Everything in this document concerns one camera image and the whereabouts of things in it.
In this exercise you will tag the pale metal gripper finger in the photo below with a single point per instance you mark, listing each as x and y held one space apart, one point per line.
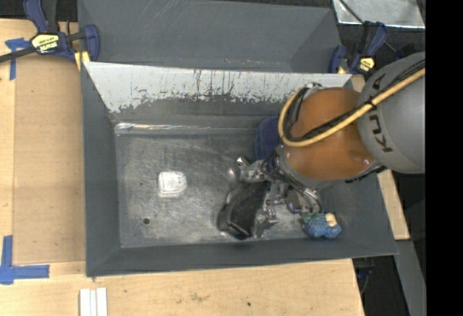
272 215
261 226

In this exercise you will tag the black flat case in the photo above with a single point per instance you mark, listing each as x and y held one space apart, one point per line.
240 209

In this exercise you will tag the shiny silver object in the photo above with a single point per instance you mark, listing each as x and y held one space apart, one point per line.
247 171

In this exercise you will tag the blue toy animal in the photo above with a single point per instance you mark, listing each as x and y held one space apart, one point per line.
320 227

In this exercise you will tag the dark blue cloth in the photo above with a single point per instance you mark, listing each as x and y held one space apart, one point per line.
266 135

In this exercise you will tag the grey metal bin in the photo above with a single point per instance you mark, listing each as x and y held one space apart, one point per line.
188 162

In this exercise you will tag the small white cup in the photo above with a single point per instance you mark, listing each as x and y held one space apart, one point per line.
171 183

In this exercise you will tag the pale wood board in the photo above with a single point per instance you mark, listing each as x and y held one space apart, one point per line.
48 162

